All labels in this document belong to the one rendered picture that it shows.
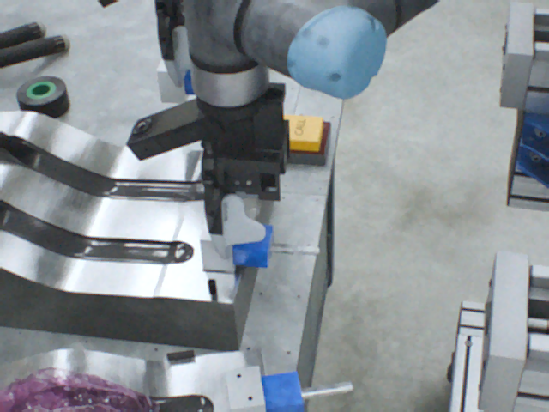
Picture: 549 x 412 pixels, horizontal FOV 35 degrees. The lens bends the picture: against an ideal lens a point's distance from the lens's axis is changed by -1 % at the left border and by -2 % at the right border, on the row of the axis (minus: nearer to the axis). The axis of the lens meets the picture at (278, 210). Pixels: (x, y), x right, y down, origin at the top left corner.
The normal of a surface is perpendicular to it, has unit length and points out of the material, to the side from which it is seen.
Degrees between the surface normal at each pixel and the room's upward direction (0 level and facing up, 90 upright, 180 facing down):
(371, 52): 91
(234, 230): 80
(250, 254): 90
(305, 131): 0
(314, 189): 0
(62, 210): 25
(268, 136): 91
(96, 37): 0
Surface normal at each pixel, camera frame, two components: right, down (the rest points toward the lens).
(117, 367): 0.44, -0.70
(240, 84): 0.34, 0.65
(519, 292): -0.04, -0.73
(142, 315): -0.15, 0.68
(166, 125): -0.50, -0.67
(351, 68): 0.76, 0.44
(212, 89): -0.40, 0.64
